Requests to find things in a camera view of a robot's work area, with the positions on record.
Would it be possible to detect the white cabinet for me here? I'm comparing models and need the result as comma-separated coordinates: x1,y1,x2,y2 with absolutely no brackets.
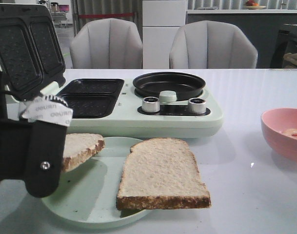
142,0,188,69

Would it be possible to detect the left silver control knob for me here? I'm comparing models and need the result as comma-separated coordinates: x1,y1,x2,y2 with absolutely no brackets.
141,97,160,113

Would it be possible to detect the orange shrimp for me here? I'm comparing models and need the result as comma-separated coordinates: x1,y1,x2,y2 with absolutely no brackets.
282,128,297,139

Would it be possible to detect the beige cushion at right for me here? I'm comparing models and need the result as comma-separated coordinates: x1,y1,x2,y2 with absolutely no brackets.
283,53,297,68

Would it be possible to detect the grey upholstered chair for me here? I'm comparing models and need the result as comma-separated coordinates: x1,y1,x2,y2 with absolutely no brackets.
169,20,258,69
70,18,143,69

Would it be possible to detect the black round frying pan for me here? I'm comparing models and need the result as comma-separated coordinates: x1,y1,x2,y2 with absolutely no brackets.
133,72,206,101

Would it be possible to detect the right silver control knob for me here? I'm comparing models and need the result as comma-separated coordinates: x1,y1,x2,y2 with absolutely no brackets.
188,97,206,115

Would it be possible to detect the dark appliance at right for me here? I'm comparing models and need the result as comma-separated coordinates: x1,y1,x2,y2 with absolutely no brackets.
270,23,297,68

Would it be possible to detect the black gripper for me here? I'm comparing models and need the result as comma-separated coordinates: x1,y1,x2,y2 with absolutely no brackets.
0,72,73,198

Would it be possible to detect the grey kitchen counter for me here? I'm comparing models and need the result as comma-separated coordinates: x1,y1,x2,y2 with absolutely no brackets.
186,9,297,68

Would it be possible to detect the fruit plate on counter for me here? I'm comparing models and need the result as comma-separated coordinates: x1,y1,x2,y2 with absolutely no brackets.
243,0,266,10

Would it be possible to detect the mint green breakfast maker base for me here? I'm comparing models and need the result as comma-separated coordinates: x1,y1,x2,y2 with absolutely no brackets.
41,77,223,138

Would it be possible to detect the silver control knob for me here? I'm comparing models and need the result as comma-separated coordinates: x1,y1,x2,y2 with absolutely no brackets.
141,97,160,113
188,97,206,115

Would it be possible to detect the mint green round plate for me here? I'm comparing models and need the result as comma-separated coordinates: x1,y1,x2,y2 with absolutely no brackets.
42,136,150,229

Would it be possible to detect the pink plastic bowl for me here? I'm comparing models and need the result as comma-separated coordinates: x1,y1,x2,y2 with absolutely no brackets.
261,108,297,162

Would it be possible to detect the right grey upholstered chair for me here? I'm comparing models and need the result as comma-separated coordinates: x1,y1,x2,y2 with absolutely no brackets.
169,20,258,69

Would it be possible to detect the left grey upholstered chair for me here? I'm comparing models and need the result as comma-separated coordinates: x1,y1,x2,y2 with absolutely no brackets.
70,18,143,69

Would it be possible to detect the mint green breakfast maker lid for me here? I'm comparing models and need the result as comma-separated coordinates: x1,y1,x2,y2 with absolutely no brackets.
0,3,65,100

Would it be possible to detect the white bread slice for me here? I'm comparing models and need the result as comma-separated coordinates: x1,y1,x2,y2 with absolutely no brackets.
61,133,105,172
116,138,211,210

